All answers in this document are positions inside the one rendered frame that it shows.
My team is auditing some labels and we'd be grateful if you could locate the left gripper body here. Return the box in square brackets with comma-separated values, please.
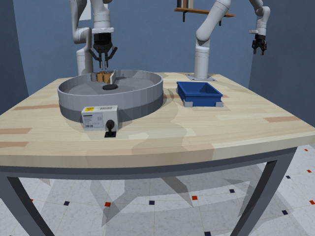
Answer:
[255, 34, 265, 47]

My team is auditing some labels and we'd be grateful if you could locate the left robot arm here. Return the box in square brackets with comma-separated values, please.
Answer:
[194, 0, 270, 79]

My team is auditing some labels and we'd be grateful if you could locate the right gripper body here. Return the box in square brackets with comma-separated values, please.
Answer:
[93, 33, 113, 53]

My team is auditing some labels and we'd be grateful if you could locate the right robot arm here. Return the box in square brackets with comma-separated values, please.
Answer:
[69, 0, 115, 76]

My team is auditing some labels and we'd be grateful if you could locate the blue open-top crate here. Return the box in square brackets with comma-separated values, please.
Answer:
[177, 82, 223, 107]

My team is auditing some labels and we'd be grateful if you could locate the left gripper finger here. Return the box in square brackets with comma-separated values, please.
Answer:
[252, 40, 258, 54]
[258, 41, 267, 56]

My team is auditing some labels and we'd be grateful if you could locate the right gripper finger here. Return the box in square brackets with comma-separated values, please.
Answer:
[105, 45, 117, 69]
[89, 46, 103, 69]

